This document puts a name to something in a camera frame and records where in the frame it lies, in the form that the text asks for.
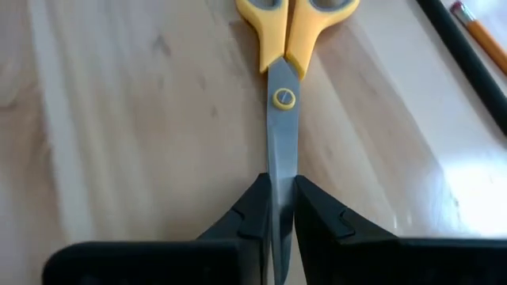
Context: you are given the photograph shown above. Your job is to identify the yellow-handled scissors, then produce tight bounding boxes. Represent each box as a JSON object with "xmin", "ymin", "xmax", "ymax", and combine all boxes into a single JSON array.
[{"xmin": 235, "ymin": 0, "xmax": 361, "ymax": 285}]

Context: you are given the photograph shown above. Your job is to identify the orange pencil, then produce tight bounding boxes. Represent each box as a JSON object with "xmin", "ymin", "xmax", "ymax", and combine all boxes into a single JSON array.
[{"xmin": 450, "ymin": 1, "xmax": 507, "ymax": 76}]

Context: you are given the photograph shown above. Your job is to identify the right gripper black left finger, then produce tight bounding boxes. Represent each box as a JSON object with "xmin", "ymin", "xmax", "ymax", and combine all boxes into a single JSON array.
[{"xmin": 41, "ymin": 173, "xmax": 274, "ymax": 285}]

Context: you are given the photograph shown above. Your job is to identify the black pen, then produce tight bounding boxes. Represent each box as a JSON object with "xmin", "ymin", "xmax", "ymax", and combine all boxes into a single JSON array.
[{"xmin": 415, "ymin": 0, "xmax": 507, "ymax": 138}]

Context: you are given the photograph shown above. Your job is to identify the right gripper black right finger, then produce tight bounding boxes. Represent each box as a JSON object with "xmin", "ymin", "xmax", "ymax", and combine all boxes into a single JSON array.
[{"xmin": 293, "ymin": 175, "xmax": 507, "ymax": 285}]

